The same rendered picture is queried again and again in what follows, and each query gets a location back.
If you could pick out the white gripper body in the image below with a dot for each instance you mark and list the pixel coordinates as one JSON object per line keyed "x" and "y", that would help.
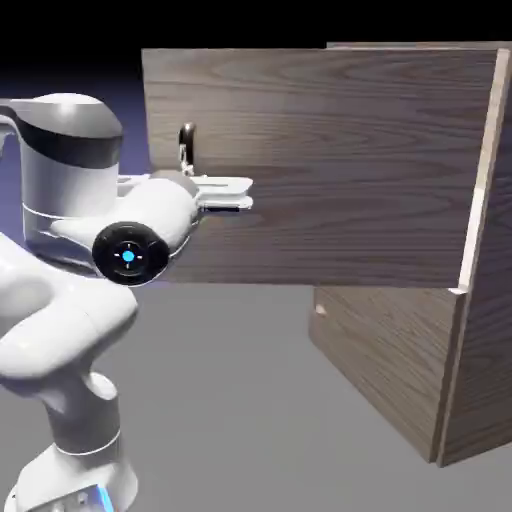
{"x": 224, "y": 192}

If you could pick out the large wooden cabinet door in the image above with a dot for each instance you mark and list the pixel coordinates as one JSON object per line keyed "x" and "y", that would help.
{"x": 340, "y": 140}

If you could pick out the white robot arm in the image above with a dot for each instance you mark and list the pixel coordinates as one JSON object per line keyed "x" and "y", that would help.
{"x": 68, "y": 188}

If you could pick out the small wooden cabinet door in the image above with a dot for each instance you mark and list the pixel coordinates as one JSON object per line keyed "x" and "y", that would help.
{"x": 392, "y": 360}

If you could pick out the grey-brown wooden cabinet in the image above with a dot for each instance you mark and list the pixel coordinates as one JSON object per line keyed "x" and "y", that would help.
{"x": 490, "y": 360}

